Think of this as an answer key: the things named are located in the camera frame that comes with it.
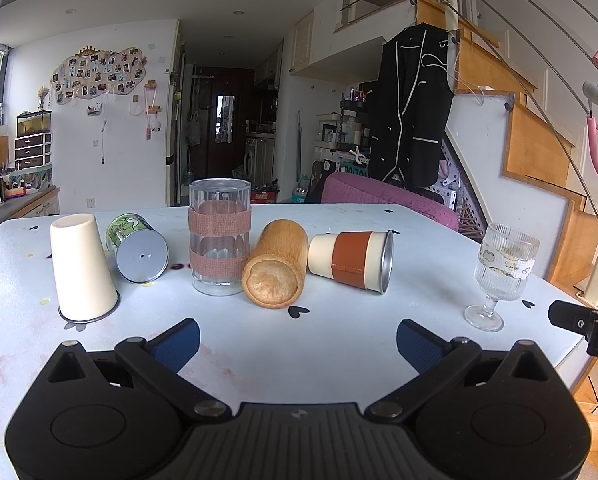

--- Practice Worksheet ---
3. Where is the washing machine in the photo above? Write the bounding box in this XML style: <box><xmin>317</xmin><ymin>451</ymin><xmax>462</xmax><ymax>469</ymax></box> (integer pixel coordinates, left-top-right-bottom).
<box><xmin>244</xmin><ymin>137</ymin><xmax>260</xmax><ymax>187</ymax></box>

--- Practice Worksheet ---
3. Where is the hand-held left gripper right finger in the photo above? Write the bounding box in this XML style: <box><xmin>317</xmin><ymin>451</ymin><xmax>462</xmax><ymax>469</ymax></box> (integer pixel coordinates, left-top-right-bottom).
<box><xmin>366</xmin><ymin>319</ymin><xmax>553</xmax><ymax>423</ymax></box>

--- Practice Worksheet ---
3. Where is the wall mirror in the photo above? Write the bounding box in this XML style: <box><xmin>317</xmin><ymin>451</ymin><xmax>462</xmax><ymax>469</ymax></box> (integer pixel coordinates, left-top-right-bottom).
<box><xmin>215</xmin><ymin>94</ymin><xmax>236</xmax><ymax>144</ymax></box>

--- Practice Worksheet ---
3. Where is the cloud-shaped photo board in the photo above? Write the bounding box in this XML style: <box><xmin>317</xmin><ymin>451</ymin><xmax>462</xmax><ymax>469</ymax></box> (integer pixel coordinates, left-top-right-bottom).
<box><xmin>51</xmin><ymin>46</ymin><xmax>147</xmax><ymax>107</ymax></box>

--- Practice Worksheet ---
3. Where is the glass tumbler with burlap bands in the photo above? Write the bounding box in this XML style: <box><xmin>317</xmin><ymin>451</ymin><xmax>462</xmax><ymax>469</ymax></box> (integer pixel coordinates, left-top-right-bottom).
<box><xmin>188</xmin><ymin>178</ymin><xmax>252</xmax><ymax>297</ymax></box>

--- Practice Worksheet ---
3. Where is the cream plastic cup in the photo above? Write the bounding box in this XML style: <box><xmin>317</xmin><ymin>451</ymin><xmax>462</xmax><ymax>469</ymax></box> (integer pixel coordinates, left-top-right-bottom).
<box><xmin>50</xmin><ymin>213</ymin><xmax>121</xmax><ymax>323</ymax></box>

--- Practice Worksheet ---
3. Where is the black jacket with white trim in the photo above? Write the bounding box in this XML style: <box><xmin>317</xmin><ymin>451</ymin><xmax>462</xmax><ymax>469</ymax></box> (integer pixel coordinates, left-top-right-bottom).
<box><xmin>368</xmin><ymin>24</ymin><xmax>454</xmax><ymax>190</ymax></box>

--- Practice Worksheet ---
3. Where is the green printed metal cup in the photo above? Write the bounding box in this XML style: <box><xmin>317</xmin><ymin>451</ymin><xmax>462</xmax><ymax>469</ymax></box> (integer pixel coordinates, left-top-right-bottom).
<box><xmin>105</xmin><ymin>213</ymin><xmax>170</xmax><ymax>285</ymax></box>

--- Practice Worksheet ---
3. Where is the hanging tote bag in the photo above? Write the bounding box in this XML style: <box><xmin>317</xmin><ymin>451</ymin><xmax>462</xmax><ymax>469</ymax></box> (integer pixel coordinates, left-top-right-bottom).
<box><xmin>185</xmin><ymin>110</ymin><xmax>202</xmax><ymax>147</ymax></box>

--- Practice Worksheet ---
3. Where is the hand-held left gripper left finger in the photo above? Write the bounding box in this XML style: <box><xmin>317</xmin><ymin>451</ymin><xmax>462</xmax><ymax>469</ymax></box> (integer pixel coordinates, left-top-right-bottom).
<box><xmin>45</xmin><ymin>318</ymin><xmax>232</xmax><ymax>423</ymax></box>

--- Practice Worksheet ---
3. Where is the dark drawer unit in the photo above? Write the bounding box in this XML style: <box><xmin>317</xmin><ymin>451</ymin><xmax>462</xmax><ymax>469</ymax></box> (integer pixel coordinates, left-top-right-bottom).
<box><xmin>14</xmin><ymin>131</ymin><xmax>53</xmax><ymax>171</ymax></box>

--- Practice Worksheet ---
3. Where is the fish tank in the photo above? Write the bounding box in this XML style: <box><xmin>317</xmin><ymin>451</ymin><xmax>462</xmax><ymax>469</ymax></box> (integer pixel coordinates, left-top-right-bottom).
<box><xmin>16</xmin><ymin>110</ymin><xmax>52</xmax><ymax>138</ymax></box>

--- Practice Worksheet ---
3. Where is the wooden side counter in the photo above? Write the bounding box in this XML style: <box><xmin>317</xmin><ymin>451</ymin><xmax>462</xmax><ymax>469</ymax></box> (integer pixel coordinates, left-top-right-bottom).
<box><xmin>0</xmin><ymin>185</ymin><xmax>60</xmax><ymax>237</ymax></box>

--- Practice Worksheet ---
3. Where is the ribbed glass goblet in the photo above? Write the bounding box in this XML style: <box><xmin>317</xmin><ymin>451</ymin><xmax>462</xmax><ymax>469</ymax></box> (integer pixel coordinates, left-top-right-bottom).
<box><xmin>464</xmin><ymin>223</ymin><xmax>541</xmax><ymax>333</ymax></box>

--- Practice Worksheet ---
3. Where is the pink chair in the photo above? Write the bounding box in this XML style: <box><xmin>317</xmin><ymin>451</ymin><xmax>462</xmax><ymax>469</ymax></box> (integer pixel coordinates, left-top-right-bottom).
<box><xmin>321</xmin><ymin>171</ymin><xmax>460</xmax><ymax>233</ymax></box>

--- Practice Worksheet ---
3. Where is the storage rack with bottles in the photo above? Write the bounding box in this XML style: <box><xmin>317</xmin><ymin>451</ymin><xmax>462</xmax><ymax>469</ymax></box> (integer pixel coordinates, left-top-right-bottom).
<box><xmin>315</xmin><ymin>100</ymin><xmax>374</xmax><ymax>181</ymax></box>

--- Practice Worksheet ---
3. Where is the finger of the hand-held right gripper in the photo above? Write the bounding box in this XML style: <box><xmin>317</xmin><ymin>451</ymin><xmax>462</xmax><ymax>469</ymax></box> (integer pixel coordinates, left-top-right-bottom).
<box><xmin>548</xmin><ymin>300</ymin><xmax>597</xmax><ymax>333</ymax></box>

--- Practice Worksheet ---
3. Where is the wooden staircase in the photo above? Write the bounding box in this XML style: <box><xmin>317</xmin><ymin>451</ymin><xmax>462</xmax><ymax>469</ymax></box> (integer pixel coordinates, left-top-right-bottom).
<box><xmin>414</xmin><ymin>0</ymin><xmax>598</xmax><ymax>291</ymax></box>

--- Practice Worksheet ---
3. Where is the wooden cup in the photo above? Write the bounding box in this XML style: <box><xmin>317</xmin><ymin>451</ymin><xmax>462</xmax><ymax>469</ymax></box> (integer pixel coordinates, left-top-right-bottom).
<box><xmin>242</xmin><ymin>218</ymin><xmax>309</xmax><ymax>309</ymax></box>

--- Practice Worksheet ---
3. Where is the cream cup with brown sleeve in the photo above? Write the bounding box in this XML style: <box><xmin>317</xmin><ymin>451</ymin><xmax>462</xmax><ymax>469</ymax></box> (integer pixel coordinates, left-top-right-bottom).
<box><xmin>307</xmin><ymin>230</ymin><xmax>395</xmax><ymax>295</ymax></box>

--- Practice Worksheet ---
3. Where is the perforated metal panel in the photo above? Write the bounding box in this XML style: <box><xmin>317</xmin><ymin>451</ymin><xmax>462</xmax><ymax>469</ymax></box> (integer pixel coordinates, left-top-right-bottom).
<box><xmin>419</xmin><ymin>137</ymin><xmax>472</xmax><ymax>211</ymax></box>

